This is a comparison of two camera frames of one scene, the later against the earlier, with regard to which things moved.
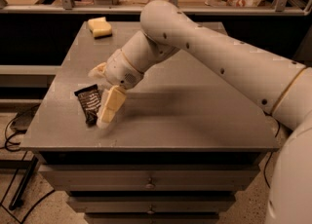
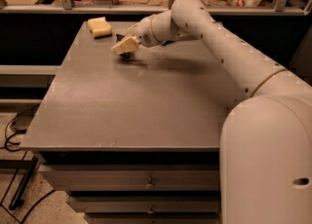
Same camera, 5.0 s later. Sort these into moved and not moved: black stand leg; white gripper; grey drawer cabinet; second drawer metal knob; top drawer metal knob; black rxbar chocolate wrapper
Moved: white gripper; black rxbar chocolate wrapper
Not moved: black stand leg; second drawer metal knob; top drawer metal knob; grey drawer cabinet
